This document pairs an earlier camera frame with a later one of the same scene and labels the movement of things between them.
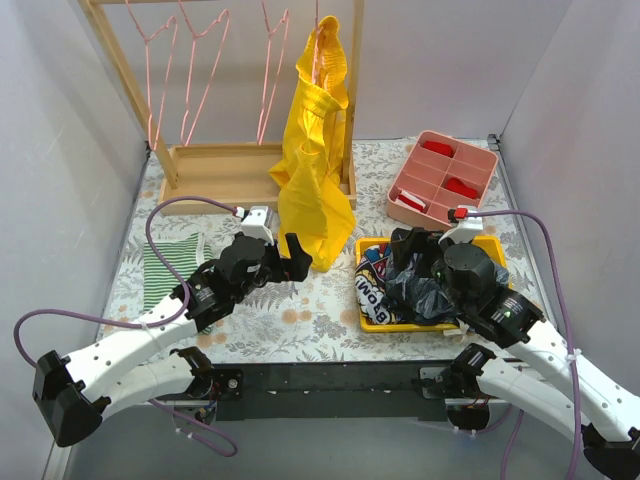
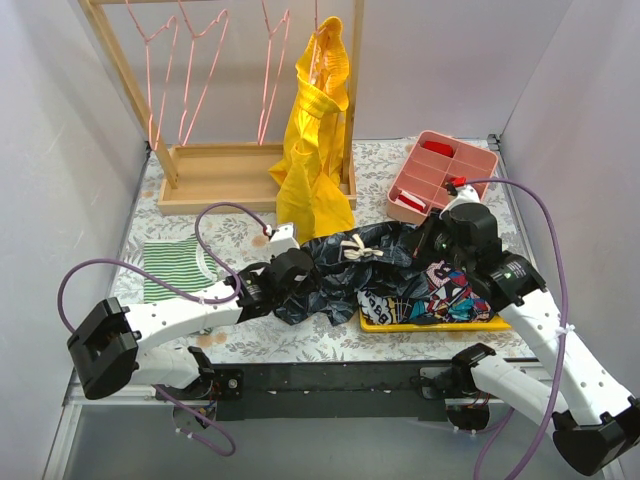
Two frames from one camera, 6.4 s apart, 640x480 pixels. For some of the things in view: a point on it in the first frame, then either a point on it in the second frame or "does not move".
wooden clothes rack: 224,178 does not move
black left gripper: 279,257 -> 304,279
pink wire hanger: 286,16 does not move
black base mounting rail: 386,391 does not move
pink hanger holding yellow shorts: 315,48 does not move
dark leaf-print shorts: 419,293 -> 343,263
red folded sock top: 442,147 does not move
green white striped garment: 160,280 does not move
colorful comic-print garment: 370,280 -> 450,298
